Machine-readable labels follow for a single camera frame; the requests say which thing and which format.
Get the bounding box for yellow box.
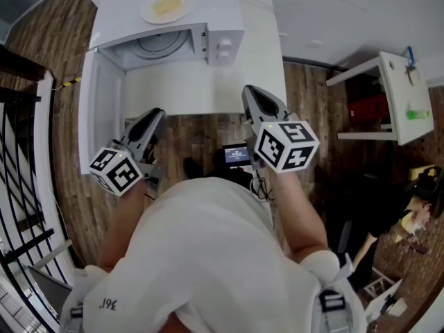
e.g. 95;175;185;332
409;164;436;182

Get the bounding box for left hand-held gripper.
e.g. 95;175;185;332
89;108;167;197

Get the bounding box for black stair railing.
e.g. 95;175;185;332
0;45;76;333

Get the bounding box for grey top table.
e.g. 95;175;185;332
27;239;76;321

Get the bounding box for small white table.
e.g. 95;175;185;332
325;50;436;146

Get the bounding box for person's black trousers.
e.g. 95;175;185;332
204;166;255;191

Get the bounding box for green bottle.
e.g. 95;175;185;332
405;109;432;121

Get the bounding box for glass turntable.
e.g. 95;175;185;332
133;29;190;61

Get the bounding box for grey shoulder strap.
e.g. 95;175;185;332
318;289;348;333
69;305;85;333

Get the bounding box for person's left forearm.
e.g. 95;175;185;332
96;178;147;274

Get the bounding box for red box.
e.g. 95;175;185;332
348;94;390;121

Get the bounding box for small black screen device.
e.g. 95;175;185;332
222;144;252;167

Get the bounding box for person's white shirt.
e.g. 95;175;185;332
60;177;367;333

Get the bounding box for person's left black shoe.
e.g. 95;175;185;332
182;157;203;180

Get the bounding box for blue handled tool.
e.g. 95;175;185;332
404;46;421;85

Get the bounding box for frosted glass partition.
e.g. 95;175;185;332
0;0;76;44

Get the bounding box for yellow black striped tape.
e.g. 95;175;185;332
57;77;83;90

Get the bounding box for white microwave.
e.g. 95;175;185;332
78;0;246;176

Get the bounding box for person's right forearm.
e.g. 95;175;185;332
273;170;330;265

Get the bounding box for tangled cables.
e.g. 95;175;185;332
249;170;277;203

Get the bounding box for pale yellow shredded food pile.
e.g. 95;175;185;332
151;0;185;16

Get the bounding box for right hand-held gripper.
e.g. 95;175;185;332
241;85;321;175

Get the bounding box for white plate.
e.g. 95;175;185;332
139;0;191;25

